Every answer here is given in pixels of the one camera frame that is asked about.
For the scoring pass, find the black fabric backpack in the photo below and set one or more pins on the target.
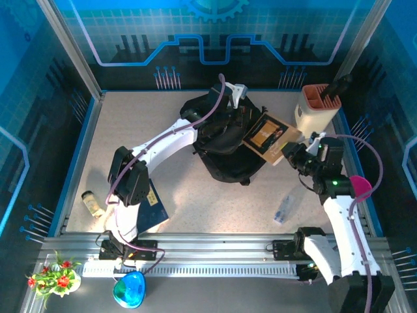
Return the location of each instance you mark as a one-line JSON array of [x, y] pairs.
[[228, 156]]

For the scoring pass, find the clear plastic stationery packet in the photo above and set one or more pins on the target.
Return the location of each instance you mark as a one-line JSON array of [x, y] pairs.
[[283, 210]]

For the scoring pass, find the dark blue book yellow label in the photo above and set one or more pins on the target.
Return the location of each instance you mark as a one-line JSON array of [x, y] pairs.
[[153, 212]]

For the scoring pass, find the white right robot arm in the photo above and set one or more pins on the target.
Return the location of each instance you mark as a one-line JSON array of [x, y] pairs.
[[339, 221]]

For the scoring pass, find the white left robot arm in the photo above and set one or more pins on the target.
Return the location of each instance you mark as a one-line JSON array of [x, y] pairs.
[[163, 143]]

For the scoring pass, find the cream knife block orange top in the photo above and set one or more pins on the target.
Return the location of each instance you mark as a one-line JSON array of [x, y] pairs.
[[312, 114]]

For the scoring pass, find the pink plastic goblet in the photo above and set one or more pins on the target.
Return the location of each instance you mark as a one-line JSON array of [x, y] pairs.
[[361, 186]]

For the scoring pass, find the small black circuit board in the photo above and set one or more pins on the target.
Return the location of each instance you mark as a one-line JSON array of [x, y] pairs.
[[307, 272]]

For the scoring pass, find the small glass jar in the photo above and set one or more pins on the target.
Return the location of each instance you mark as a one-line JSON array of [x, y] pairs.
[[92, 203]]

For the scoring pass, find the potted red flower plant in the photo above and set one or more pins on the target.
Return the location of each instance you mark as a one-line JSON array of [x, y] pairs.
[[57, 280]]

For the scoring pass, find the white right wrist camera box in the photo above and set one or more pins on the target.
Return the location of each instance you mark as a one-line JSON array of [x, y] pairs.
[[314, 143]]

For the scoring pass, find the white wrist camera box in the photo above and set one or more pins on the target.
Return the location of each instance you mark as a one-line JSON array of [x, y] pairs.
[[238, 89], [314, 143]]

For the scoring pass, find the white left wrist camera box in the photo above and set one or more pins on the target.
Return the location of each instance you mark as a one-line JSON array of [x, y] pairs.
[[238, 89]]

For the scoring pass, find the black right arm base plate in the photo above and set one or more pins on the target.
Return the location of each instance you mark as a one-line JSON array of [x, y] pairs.
[[283, 249]]

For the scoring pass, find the aluminium mounting rail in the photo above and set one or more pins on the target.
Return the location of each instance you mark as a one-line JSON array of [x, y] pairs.
[[211, 247]]

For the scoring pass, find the aluminium frame post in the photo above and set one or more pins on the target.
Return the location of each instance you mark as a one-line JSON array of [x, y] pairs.
[[70, 49], [361, 42]]

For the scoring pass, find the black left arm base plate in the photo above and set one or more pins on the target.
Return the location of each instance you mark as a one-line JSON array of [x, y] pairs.
[[143, 251]]

